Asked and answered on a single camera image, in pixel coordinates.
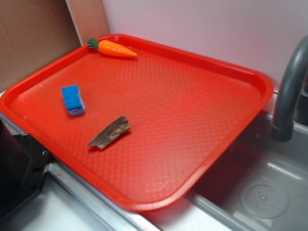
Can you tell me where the orange toy carrot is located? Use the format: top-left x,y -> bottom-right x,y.
87,38 -> 138,58

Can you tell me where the wooden board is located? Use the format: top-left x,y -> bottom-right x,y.
66,0 -> 110,45

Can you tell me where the brown cardboard panel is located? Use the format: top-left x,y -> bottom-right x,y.
0,0 -> 80,91

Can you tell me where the blue sponge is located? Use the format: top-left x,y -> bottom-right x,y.
61,85 -> 86,116

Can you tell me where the grey plastic sink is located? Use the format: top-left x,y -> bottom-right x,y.
0,98 -> 308,231

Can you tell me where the grey faucet spout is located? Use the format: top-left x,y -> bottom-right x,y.
270,37 -> 308,142

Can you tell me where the red plastic tray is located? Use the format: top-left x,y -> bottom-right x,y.
0,35 -> 273,212

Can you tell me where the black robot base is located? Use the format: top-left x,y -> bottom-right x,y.
0,122 -> 51,221

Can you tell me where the brown wood piece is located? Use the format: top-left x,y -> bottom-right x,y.
88,115 -> 130,150

